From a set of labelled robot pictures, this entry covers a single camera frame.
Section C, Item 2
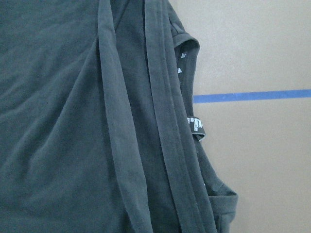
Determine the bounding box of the black t-shirt with logo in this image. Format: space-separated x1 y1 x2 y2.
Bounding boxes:
0 0 238 233

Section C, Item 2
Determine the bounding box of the brown paper table mat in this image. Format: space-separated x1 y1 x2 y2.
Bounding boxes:
172 0 311 233

